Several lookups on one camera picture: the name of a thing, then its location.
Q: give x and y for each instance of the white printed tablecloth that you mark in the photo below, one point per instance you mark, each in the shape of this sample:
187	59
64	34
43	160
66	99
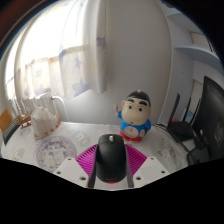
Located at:
83	135

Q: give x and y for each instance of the black computer mouse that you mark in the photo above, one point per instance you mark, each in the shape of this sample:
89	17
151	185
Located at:
111	158

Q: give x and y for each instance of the white star-print curtain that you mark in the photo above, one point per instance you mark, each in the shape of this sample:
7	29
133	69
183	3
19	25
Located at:
66	50

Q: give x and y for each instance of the cartoon boy figurine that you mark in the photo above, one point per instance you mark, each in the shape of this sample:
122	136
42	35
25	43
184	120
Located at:
135	113

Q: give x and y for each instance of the wooden model sailing ship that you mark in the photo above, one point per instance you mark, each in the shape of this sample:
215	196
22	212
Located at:
22	118

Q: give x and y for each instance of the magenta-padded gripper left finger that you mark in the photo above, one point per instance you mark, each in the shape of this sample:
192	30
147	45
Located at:
85	161

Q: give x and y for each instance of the dark keyboard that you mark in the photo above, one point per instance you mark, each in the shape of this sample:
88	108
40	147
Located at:
9	131

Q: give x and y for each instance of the orange board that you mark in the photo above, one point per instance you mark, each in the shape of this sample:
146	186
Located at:
5	120

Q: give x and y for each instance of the black router with antennas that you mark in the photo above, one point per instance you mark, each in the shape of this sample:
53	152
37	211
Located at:
180	128

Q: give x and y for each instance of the white wall shelf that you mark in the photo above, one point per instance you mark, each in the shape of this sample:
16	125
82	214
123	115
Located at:
200	53

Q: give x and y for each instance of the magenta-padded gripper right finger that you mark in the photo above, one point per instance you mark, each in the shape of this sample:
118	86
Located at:
137	161

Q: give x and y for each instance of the black computer monitor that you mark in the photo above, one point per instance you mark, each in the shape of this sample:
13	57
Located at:
213	120

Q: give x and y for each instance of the round purple printed mouse pad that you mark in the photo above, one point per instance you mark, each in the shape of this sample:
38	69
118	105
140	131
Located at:
55	151

